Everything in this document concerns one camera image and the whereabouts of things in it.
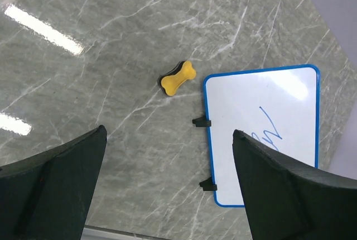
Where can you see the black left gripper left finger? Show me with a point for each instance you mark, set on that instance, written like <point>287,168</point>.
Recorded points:
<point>48,195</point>

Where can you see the blue-framed small whiteboard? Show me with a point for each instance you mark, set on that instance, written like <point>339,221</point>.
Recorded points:
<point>278,107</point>

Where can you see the black whiteboard clip lower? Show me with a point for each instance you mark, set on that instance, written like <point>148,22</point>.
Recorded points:
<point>208,185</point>

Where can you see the black whiteboard clip upper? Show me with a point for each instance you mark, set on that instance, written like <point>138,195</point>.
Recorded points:
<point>201,122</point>

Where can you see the yellow bone-shaped whiteboard eraser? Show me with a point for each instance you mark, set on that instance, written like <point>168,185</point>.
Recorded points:
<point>171,81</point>

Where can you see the black whiteboard clip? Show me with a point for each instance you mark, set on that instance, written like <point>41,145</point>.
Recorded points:
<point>201,122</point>
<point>208,185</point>

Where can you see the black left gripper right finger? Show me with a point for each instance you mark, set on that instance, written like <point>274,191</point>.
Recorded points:
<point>287,199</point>

